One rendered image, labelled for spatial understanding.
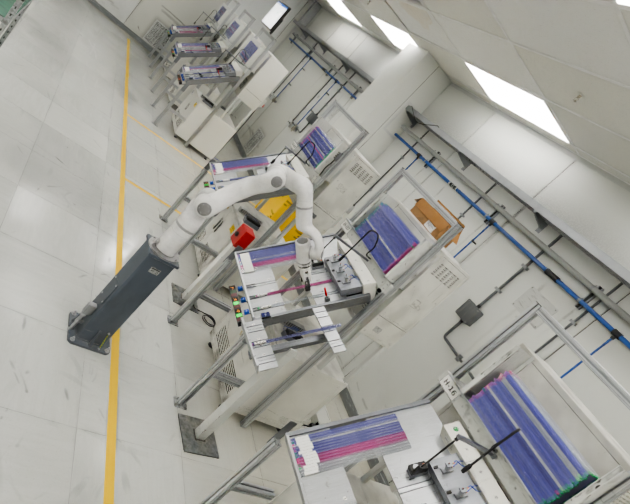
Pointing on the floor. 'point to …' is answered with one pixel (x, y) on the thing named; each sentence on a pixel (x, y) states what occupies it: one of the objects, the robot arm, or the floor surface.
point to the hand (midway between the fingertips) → (305, 284)
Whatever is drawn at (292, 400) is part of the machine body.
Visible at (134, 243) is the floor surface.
